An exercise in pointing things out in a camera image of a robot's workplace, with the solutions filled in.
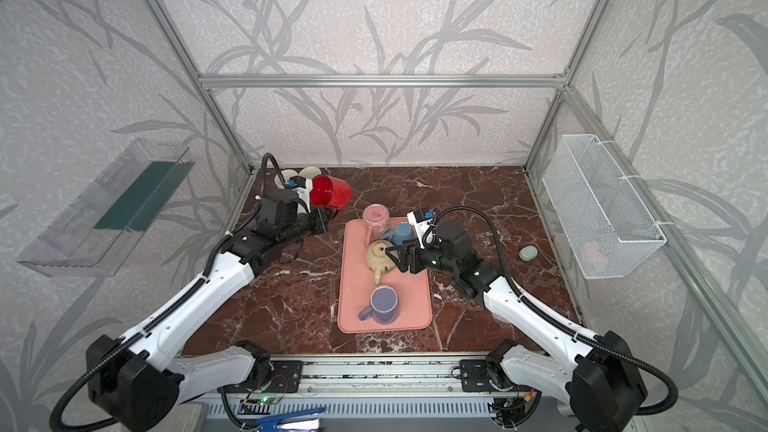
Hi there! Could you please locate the beige teapot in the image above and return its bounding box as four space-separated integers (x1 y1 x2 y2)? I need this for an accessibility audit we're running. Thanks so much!
365 240 396 287

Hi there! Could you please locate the white mug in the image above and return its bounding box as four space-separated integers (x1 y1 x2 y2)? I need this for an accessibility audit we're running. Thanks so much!
274 169 298 189

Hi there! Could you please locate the pink plastic tray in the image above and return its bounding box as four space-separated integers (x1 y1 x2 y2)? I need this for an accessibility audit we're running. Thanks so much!
338 219 432 334

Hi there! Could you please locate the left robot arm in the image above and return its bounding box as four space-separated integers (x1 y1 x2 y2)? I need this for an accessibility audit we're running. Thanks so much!
49 189 336 431

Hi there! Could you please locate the pink mug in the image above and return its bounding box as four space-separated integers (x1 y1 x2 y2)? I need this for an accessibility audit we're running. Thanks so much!
362 204 390 247

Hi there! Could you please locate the light green mug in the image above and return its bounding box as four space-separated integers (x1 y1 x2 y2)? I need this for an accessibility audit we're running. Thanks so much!
299 166 322 180

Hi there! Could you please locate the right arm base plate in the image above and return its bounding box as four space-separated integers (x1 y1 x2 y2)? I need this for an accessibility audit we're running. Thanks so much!
459 359 501 393

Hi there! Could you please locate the pale green soap bar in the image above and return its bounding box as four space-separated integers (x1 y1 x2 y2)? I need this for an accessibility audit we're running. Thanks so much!
518 245 539 262

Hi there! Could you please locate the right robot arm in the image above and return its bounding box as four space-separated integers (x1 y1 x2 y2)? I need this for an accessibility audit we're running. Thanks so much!
384 221 679 431

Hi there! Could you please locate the white wire basket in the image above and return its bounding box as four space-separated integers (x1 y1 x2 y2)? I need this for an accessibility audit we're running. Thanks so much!
542 134 667 280

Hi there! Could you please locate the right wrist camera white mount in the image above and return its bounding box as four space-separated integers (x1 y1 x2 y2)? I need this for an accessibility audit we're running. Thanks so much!
407 209 435 249

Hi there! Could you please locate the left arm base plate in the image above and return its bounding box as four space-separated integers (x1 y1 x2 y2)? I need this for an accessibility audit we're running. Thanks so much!
263 360 304 394

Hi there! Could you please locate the blue handled tool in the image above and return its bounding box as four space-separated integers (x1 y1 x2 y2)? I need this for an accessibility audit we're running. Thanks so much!
256 407 325 432

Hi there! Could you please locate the red mug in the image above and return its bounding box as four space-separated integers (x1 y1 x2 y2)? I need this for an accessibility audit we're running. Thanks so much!
310 175 352 210

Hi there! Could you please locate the blue mug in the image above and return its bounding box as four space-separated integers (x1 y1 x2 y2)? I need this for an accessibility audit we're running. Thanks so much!
381 222 416 246

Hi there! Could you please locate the clear plastic wall shelf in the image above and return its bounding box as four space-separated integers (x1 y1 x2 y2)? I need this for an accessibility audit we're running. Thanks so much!
17 139 195 278

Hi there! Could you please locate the lavender mug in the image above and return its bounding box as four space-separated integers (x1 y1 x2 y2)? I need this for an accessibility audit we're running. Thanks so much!
358 286 400 324

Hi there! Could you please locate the pink item in basket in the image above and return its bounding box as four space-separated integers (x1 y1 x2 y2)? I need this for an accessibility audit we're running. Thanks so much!
580 241 607 270

